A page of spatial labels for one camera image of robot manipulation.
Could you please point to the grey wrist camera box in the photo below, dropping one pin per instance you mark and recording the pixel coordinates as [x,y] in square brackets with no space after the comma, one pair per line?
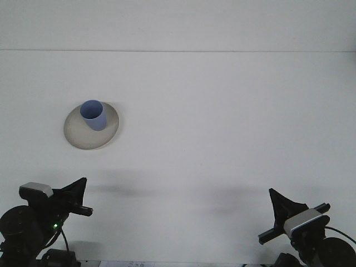
[303,219]
[36,188]

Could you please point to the pale blue cup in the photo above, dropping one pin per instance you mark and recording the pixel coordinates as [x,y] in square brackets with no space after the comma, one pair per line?
[96,121]

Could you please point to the pale round plate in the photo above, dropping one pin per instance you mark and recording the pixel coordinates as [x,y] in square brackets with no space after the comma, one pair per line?
[83,139]

